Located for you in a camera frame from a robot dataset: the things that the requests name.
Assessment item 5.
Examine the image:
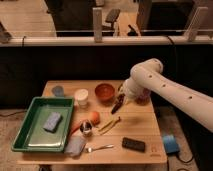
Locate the white paper cup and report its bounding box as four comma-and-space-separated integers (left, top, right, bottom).
74, 89, 89, 108

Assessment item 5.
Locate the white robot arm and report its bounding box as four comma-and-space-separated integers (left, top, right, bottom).
122, 58, 213, 133

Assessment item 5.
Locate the wooden table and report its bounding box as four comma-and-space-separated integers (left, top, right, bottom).
18, 80, 167, 165

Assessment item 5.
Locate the purple bowl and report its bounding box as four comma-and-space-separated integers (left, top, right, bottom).
135, 88, 151, 105

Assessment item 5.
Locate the black office chair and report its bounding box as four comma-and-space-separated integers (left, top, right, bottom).
102, 9, 120, 36

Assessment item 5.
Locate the blue sponge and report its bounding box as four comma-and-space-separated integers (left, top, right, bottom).
43, 112, 62, 133

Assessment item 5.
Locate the small blue grey cup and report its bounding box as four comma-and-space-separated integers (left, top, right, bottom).
52, 86, 64, 97

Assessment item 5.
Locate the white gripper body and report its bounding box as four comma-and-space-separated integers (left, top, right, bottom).
123, 78, 143, 99

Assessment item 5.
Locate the black rectangular block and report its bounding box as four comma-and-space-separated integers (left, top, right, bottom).
122, 137, 145, 152

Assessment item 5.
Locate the silver fork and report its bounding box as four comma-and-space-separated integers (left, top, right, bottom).
84, 144, 114, 153

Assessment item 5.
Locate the orange bowl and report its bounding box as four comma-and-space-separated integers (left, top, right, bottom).
95, 83, 115, 102

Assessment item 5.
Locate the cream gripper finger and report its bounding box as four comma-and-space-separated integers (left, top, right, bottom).
118, 84, 126, 96

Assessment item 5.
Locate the orange carrot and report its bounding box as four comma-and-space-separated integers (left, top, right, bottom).
70, 111, 100, 134

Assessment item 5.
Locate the green plastic tray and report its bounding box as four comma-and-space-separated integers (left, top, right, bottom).
11, 97, 74, 153

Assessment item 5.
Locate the dark red grape bunch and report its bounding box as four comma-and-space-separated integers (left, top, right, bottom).
116, 94, 125, 105

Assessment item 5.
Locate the grey folded cloth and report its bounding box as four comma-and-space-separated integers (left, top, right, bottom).
64, 136, 86, 157

